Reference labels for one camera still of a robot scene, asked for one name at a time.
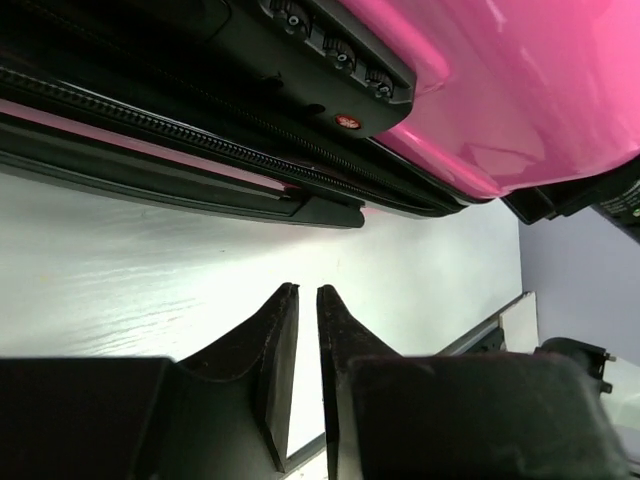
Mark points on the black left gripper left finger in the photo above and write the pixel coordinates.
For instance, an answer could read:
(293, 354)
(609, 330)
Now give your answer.
(221, 413)

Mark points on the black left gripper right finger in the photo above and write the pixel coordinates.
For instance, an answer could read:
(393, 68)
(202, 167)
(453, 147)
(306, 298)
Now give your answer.
(471, 416)

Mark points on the pink hard-shell suitcase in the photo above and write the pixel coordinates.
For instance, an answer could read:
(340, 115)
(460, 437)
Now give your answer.
(309, 112)

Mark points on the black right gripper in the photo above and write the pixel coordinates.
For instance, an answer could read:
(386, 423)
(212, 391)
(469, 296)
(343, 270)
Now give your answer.
(614, 195)

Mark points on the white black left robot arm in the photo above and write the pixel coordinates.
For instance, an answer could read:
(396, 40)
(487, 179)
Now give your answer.
(585, 365)

